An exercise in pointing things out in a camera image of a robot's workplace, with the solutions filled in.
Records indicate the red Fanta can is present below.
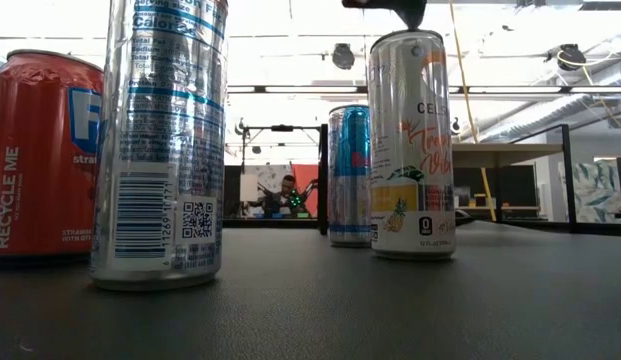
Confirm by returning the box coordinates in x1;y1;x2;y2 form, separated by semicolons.
0;48;105;260

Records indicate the wooden shelf with black legs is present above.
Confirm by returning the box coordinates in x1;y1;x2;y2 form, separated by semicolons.
317;123;579;236

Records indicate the silver white Celsius can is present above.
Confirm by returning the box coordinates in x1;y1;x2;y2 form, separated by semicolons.
367;28;458;262

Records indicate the blue silver Red Bull can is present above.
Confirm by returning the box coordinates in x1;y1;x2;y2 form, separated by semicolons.
327;103;373;249

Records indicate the orange red panel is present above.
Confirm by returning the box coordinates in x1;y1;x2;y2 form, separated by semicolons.
291;163;320;219

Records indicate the person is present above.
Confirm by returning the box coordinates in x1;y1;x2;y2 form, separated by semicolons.
247;173;311;220

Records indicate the white board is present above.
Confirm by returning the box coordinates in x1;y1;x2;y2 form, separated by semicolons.
238;173;260;203

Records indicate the leaf pattern panel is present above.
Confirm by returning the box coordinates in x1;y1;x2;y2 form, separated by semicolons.
557;158;621;225

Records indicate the black ceiling cord reel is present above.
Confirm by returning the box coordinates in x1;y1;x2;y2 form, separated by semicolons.
544;43;587;72

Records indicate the silver ventilation duct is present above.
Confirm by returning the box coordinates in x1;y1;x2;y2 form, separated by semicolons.
477;92;621;144

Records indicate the black gantry frame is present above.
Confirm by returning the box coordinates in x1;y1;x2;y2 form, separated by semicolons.
233;117;322;166

